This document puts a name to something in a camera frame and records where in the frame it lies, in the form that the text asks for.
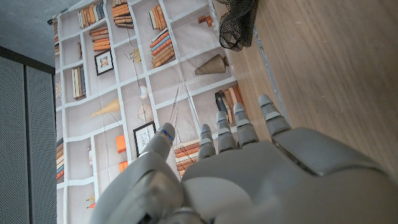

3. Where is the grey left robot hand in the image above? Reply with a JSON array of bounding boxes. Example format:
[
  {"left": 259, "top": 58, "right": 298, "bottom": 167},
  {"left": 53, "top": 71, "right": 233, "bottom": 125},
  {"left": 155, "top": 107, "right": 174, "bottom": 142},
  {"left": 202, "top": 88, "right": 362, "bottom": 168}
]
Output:
[{"left": 88, "top": 94, "right": 398, "bottom": 224}]

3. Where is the dark brown mesh netting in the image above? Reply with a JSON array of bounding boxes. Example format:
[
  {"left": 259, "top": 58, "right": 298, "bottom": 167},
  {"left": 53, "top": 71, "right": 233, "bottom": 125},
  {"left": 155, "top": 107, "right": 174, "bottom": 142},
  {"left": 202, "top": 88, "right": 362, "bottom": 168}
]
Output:
[{"left": 216, "top": 0, "right": 259, "bottom": 52}]

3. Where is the printed bookshelf backdrop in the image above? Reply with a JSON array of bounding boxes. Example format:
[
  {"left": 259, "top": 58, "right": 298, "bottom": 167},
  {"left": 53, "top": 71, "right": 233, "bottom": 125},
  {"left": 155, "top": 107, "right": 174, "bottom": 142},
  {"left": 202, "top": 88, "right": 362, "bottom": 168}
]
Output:
[{"left": 51, "top": 0, "right": 259, "bottom": 224}]

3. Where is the dark grey perforated panel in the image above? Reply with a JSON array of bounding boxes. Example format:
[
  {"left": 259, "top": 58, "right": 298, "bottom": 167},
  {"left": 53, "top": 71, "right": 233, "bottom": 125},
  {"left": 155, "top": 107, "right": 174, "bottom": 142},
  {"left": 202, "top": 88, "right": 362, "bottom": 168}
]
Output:
[{"left": 0, "top": 46, "right": 58, "bottom": 224}]

